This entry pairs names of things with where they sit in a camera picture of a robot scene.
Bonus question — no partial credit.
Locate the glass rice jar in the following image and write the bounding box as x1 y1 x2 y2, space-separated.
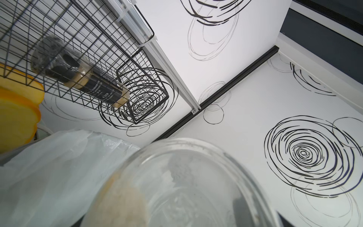
81 138 282 227

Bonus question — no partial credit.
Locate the black wire wall basket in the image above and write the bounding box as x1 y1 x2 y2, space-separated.
1 1 178 128

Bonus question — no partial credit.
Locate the white plastic bin liner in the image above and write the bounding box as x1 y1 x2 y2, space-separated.
1 130 139 227

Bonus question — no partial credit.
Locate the aluminium wall rail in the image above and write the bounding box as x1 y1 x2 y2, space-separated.
106 1 201 114

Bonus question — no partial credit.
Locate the yellow toast slice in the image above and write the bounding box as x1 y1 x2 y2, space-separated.
1 89 41 154
1 63 44 106

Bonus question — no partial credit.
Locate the dark bottle in basket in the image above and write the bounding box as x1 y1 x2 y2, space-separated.
31 36 130 109

